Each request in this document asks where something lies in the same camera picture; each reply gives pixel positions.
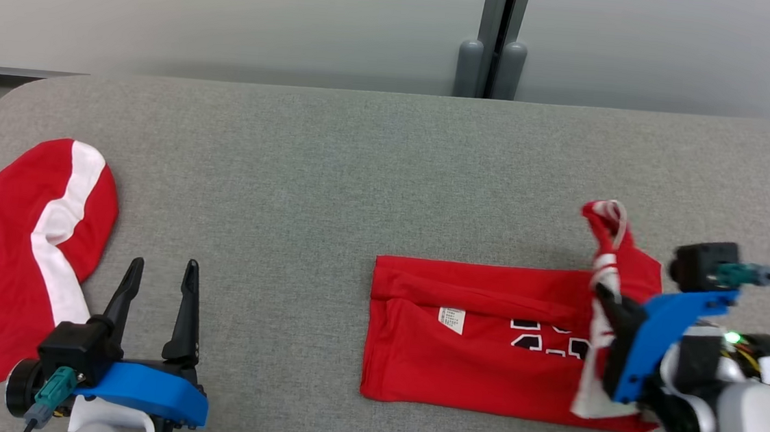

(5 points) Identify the grey cylindrical post foot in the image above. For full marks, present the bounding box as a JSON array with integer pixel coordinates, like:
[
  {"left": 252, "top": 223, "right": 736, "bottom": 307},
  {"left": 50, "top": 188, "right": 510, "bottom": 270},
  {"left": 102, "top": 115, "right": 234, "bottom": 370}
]
[
  {"left": 454, "top": 38, "right": 486, "bottom": 99},
  {"left": 495, "top": 40, "right": 529, "bottom": 103}
]

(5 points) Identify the right camera cable teal plug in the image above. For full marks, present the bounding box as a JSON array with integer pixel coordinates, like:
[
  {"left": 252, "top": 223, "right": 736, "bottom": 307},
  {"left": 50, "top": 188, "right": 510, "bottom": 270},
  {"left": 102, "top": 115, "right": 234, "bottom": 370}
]
[{"left": 712, "top": 260, "right": 770, "bottom": 338}]

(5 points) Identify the camera cable teal plug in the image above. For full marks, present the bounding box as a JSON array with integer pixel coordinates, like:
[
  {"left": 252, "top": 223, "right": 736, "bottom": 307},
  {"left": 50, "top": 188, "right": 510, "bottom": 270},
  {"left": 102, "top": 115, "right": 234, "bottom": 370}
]
[
  {"left": 21, "top": 364, "right": 79, "bottom": 432},
  {"left": 712, "top": 260, "right": 770, "bottom": 338}
]

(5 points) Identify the red white jersey top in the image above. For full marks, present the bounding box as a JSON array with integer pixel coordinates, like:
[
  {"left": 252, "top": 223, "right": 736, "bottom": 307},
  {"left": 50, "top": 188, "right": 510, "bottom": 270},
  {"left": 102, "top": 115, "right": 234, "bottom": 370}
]
[{"left": 356, "top": 180, "right": 680, "bottom": 432}]

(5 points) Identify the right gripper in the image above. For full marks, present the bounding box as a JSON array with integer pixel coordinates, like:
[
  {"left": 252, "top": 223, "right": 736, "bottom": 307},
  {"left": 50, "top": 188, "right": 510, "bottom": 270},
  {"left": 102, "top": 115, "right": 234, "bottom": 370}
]
[{"left": 586, "top": 283, "right": 653, "bottom": 404}]

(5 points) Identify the left camera cable teal plug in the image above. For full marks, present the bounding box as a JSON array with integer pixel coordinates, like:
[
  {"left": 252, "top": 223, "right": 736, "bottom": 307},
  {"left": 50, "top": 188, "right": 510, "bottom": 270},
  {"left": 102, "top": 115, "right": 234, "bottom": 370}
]
[{"left": 21, "top": 364, "right": 79, "bottom": 432}]

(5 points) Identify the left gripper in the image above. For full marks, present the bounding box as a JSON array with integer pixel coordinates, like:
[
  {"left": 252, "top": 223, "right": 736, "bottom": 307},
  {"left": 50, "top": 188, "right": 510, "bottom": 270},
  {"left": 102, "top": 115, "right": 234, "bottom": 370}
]
[{"left": 96, "top": 253, "right": 213, "bottom": 387}]

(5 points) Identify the blue left camera mount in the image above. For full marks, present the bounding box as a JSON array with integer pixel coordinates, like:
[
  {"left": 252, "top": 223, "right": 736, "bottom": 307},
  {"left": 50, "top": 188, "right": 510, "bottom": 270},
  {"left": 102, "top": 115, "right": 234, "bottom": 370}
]
[{"left": 69, "top": 357, "right": 213, "bottom": 431}]

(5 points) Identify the grey partition post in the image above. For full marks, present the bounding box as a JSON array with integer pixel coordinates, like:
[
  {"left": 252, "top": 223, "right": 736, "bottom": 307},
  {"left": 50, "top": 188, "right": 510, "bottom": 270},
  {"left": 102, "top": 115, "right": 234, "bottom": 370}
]
[{"left": 475, "top": 0, "right": 533, "bottom": 103}]

